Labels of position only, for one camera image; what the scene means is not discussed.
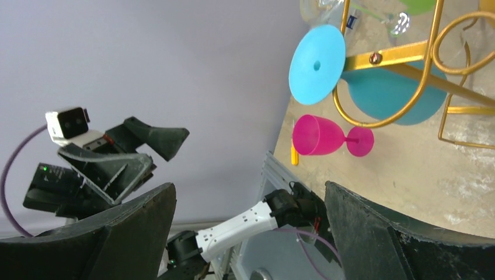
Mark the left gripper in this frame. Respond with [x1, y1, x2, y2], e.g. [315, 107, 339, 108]
[23, 135, 156, 219]

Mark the orange wine glass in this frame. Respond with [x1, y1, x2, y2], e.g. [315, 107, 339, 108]
[479, 0, 495, 14]

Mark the clear wine glass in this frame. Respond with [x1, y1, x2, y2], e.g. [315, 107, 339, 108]
[299, 0, 412, 40]

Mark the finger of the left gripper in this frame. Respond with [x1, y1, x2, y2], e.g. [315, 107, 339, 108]
[105, 117, 190, 162]

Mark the blue wine glass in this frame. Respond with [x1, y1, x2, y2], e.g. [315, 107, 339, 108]
[288, 24, 449, 126]

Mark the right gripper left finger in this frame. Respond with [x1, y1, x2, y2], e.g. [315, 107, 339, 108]
[1, 183, 176, 279]

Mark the pink wine glass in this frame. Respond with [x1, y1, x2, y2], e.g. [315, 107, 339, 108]
[292, 114, 375, 157]

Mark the green wine glass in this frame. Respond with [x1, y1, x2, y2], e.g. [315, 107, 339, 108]
[350, 0, 436, 23]

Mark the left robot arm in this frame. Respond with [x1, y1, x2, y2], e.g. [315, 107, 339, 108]
[23, 117, 326, 279]

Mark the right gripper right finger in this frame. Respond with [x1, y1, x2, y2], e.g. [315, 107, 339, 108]
[325, 181, 494, 279]

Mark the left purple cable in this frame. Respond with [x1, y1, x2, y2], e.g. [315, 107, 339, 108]
[0, 124, 49, 239]

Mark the gold wire glass rack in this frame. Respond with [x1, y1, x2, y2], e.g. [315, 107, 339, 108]
[332, 1, 494, 149]

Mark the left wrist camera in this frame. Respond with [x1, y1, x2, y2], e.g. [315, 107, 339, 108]
[45, 107, 105, 150]

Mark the yellow handled screwdriver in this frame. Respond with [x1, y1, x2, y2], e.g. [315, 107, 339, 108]
[291, 140, 299, 166]

